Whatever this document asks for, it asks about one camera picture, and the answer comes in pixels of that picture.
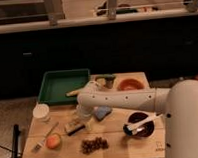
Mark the metal fork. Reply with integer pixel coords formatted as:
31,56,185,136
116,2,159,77
31,122,59,153

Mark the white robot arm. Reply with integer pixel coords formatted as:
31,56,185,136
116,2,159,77
76,80,198,158

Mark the wooden board eraser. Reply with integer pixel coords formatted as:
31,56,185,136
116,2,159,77
65,119,85,136

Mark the black pole stand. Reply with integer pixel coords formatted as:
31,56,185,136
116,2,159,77
11,124,20,158

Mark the white plastic cup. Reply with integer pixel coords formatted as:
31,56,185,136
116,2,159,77
33,103,51,122

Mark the bunch of dark grapes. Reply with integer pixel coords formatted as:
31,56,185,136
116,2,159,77
81,137,109,154

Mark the blue sponge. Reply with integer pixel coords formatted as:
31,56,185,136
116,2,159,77
93,106,112,122

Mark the orange peach fruit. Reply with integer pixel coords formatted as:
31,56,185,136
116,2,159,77
46,134,61,149

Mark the orange bowl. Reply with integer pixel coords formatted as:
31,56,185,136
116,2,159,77
117,79,144,90

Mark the dark bowl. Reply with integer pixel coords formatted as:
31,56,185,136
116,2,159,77
126,111,156,140

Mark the corn cob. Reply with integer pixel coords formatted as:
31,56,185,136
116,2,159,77
65,89,81,97

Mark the green plastic tray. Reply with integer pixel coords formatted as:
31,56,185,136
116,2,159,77
37,69,90,106

